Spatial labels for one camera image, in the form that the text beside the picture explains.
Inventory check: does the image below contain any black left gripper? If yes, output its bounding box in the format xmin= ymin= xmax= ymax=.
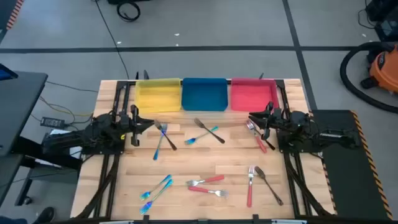
xmin=119 ymin=105 xmax=155 ymax=147

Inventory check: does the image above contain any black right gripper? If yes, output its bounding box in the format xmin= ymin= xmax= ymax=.
xmin=248 ymin=101 xmax=283 ymax=140

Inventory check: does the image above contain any black fork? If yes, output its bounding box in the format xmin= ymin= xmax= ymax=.
xmin=154 ymin=119 xmax=178 ymax=152
xmin=254 ymin=166 xmax=284 ymax=207
xmin=193 ymin=118 xmax=226 ymax=144
xmin=253 ymin=129 xmax=277 ymax=151

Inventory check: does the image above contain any pink plastic bin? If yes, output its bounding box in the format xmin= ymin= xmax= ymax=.
xmin=230 ymin=77 xmax=280 ymax=113

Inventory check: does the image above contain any yellow plastic bin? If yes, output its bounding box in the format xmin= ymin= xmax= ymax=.
xmin=134 ymin=77 xmax=182 ymax=114

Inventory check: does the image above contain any blue plastic bin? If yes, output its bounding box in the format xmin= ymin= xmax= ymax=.
xmin=181 ymin=77 xmax=229 ymax=112

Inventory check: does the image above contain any black power adapter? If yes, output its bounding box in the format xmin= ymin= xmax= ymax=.
xmin=40 ymin=116 xmax=66 ymax=128

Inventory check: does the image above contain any orange vacuum cleaner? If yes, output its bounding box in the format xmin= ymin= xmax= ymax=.
xmin=339 ymin=41 xmax=398 ymax=114

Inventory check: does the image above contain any black hazard striped mat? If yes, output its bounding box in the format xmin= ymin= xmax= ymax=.
xmin=312 ymin=108 xmax=394 ymax=221

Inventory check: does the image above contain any black desk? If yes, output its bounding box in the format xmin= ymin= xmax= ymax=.
xmin=0 ymin=70 xmax=83 ymax=208

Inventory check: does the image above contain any person's black shoe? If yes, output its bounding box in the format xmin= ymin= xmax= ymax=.
xmin=30 ymin=207 xmax=56 ymax=224

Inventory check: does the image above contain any orange shop vacuum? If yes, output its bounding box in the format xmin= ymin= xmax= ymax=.
xmin=360 ymin=43 xmax=398 ymax=94

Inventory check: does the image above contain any blue laptop screen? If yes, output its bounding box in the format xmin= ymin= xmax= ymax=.
xmin=0 ymin=63 xmax=19 ymax=81

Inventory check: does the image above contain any black equipment stack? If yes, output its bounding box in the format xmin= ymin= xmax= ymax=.
xmin=365 ymin=0 xmax=398 ymax=43

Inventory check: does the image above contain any person's leg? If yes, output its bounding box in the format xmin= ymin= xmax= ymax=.
xmin=0 ymin=217 xmax=29 ymax=224

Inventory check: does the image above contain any black hazard striped ramp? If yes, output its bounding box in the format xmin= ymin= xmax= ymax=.
xmin=0 ymin=0 xmax=25 ymax=31

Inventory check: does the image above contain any black aluminium table frame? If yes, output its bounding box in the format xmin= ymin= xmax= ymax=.
xmin=74 ymin=79 xmax=336 ymax=224

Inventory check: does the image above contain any yellow floor cable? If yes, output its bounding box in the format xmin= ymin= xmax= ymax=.
xmin=39 ymin=96 xmax=94 ymax=118

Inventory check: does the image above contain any thin grey floor cable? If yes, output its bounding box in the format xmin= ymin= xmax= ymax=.
xmin=46 ymin=81 xmax=99 ymax=93

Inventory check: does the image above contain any long black floor cable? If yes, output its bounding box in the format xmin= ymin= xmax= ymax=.
xmin=94 ymin=0 xmax=130 ymax=80

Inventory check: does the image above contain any coiled black cable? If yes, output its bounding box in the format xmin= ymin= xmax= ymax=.
xmin=116 ymin=1 xmax=141 ymax=23

